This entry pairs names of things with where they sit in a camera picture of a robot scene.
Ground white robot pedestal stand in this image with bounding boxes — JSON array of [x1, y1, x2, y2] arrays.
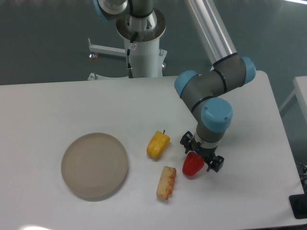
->
[[87, 9, 168, 81]]

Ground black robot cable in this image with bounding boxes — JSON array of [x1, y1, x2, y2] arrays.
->
[[126, 31, 139, 79]]

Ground beige round plate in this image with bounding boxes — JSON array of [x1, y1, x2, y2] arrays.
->
[[61, 133, 129, 202]]

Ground black device at edge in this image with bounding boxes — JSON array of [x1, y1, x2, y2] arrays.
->
[[289, 194, 307, 219]]

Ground white side table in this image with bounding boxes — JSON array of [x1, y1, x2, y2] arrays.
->
[[293, 76, 307, 120]]

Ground red toy pepper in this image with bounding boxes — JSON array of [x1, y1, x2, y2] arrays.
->
[[182, 151, 205, 176]]

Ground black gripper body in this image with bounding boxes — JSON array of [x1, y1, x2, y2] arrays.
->
[[190, 137, 218, 161]]

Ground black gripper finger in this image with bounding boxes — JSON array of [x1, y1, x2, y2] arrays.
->
[[180, 131, 193, 154], [205, 155, 224, 173]]

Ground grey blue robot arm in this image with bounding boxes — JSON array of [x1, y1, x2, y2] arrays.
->
[[90, 0, 256, 176]]

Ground yellow toy pepper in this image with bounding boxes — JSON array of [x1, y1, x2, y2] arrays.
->
[[146, 130, 170, 160]]

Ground black cables at right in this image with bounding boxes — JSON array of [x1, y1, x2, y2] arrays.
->
[[295, 162, 307, 195]]

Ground toy bread slice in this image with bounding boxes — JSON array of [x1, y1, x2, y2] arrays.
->
[[156, 166, 177, 200]]

